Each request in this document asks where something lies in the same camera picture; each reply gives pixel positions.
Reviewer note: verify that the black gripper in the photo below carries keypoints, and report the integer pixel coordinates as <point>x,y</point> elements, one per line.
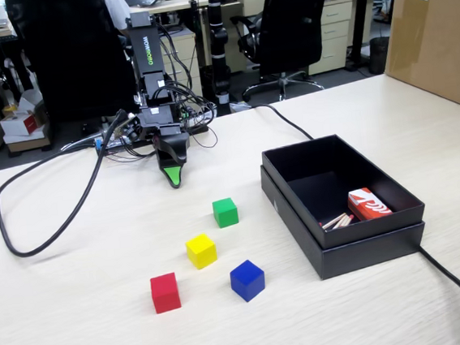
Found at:
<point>159,116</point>

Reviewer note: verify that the green cube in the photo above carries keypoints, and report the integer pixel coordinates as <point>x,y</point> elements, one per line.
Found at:
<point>226,213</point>

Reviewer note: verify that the yellow cube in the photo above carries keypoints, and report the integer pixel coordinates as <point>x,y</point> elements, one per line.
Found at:
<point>201,252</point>

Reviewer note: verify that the red cube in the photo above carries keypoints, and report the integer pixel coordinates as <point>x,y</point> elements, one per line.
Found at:
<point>165,293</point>

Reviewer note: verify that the blue cube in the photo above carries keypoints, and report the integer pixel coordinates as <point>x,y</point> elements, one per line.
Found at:
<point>246,281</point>

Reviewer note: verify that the motor controller circuit board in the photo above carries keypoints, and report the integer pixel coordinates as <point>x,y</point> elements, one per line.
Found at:
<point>99,143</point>

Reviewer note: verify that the black segmented stand pole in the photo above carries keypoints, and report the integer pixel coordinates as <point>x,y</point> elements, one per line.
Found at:
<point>219,59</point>

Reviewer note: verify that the black solid-back office chair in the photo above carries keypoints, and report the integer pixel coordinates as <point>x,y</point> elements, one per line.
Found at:
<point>72,53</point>

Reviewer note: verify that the black open box tray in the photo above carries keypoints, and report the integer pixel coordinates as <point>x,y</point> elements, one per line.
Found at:
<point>334,154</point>

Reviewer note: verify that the open white cardboard box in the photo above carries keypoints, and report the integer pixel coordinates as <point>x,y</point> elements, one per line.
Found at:
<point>27,100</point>

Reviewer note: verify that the white red cardboard box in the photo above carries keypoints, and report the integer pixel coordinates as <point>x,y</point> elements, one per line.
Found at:
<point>17,125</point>

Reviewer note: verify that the person in white shirt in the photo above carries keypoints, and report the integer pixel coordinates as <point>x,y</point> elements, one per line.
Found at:
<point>114,8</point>

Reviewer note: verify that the wooden match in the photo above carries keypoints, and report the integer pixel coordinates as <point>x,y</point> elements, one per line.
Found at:
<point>341,222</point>
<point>334,220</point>
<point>346,221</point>

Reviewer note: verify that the black mesh office chair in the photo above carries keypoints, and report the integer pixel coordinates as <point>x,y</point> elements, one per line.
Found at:
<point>293,23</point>

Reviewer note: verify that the orange white matchbox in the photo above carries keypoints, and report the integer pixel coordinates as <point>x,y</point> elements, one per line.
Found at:
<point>369,204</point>

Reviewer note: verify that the black box lid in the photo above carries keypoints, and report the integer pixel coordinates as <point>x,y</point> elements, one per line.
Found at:
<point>364,255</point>

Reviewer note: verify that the black waste bin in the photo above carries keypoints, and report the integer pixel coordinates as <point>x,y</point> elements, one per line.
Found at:
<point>379,56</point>

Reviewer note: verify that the beige desk with black legs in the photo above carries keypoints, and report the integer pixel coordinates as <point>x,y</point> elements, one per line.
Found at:
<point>361,13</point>

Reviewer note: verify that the large cardboard box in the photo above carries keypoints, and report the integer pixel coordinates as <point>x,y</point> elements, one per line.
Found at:
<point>434,47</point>

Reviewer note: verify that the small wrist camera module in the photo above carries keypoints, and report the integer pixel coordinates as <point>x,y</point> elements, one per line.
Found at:
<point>128,127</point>

